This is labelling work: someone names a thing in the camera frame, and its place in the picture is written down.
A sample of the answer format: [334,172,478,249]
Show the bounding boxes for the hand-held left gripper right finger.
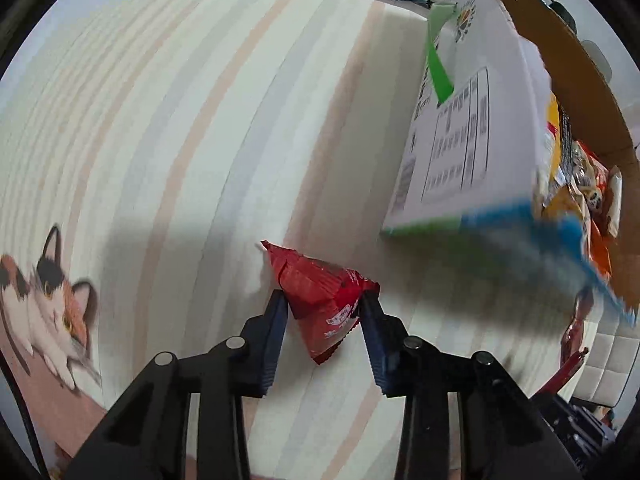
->
[359,291,583,480]

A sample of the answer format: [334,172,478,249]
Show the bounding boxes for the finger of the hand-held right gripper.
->
[530,391,577,427]

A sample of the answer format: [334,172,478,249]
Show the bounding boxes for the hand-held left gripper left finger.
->
[70,290,289,480]

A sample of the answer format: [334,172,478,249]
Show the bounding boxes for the red stick snack packet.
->
[542,290,592,397]

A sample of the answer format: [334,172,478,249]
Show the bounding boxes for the red crinkled snack packet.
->
[261,240,381,366]

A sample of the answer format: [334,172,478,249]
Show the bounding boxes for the printed cardboard box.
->
[380,0,640,326]

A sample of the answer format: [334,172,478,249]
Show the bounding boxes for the white quilted cushion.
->
[575,310,640,407]

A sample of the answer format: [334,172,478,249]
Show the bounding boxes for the orange snack bag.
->
[582,145,618,281]

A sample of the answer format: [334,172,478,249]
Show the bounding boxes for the orange cartoon print snack packet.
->
[575,170,623,238]

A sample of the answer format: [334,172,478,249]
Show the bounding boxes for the striped cat print blanket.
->
[0,0,601,480]

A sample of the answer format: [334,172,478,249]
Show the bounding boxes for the black cable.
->
[0,355,51,480]

